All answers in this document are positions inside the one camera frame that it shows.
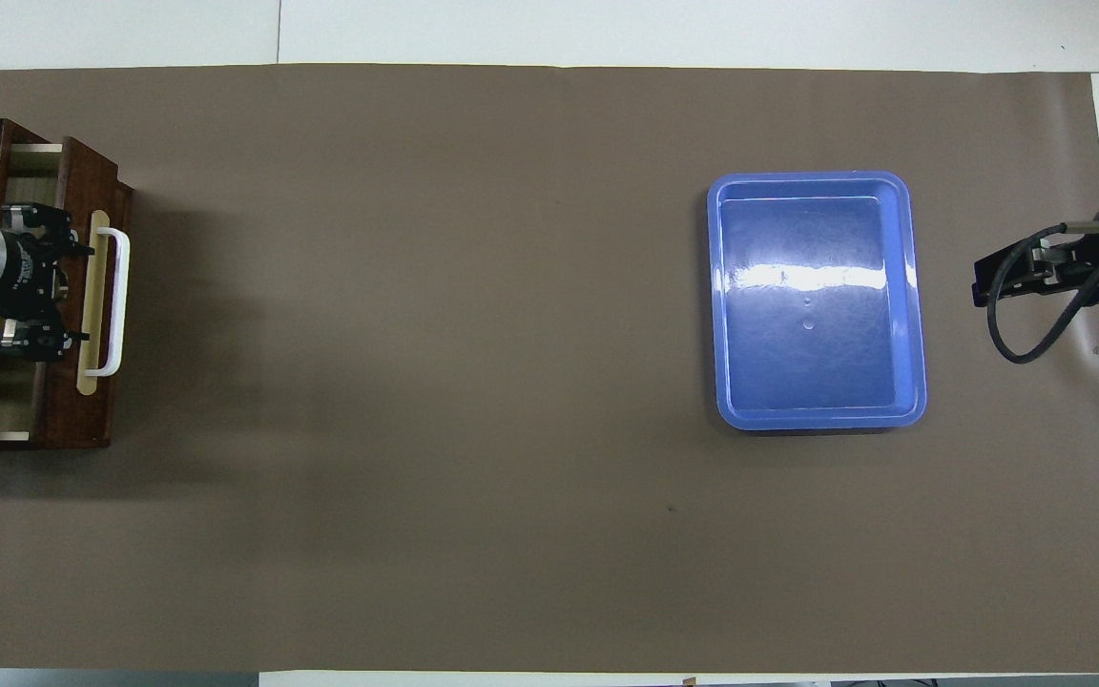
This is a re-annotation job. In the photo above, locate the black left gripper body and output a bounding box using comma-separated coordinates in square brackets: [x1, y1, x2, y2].
[0, 228, 70, 331]

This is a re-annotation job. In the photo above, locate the blue plastic tray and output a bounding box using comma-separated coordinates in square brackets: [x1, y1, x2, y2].
[707, 171, 928, 432]

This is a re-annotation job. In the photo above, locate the brown paper table mat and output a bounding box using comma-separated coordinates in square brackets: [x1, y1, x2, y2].
[0, 64, 1099, 674]

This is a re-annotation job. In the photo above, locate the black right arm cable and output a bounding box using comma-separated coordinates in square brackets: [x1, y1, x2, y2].
[986, 221, 1099, 365]

